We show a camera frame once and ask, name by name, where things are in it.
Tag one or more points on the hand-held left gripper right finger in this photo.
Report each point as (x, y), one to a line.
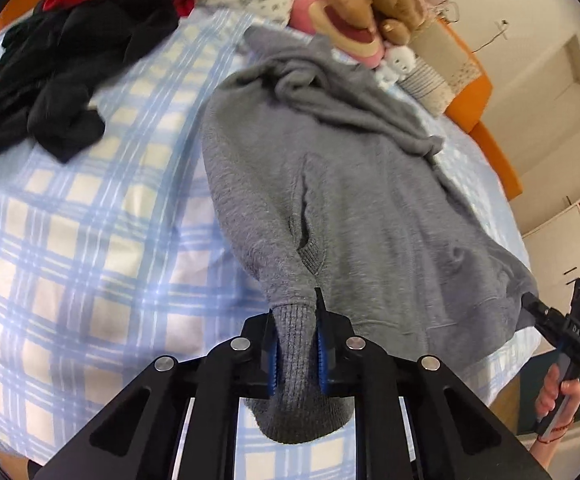
(322, 365)

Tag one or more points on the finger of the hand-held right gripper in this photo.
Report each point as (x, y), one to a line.
(545, 317)

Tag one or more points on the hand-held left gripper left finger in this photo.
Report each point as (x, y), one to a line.
(271, 370)

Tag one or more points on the grey zip jacket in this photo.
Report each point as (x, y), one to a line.
(360, 210)

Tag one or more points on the person's right forearm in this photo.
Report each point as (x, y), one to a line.
(550, 452)

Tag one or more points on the black clothes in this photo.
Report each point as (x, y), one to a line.
(55, 75)

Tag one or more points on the person's right hand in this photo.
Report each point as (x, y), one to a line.
(545, 395)

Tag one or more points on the white cabinet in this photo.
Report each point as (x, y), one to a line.
(555, 250)

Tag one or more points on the beige door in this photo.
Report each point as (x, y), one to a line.
(560, 105)

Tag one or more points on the checked beige cushion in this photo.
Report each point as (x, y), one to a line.
(427, 87)

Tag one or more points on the beige dotted cushion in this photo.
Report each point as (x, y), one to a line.
(450, 57)

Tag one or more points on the small white plush toy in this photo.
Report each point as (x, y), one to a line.
(397, 62)

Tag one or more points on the pink round cushion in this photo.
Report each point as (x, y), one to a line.
(350, 35)

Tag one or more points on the brown plush mouse toy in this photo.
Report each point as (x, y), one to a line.
(375, 0)

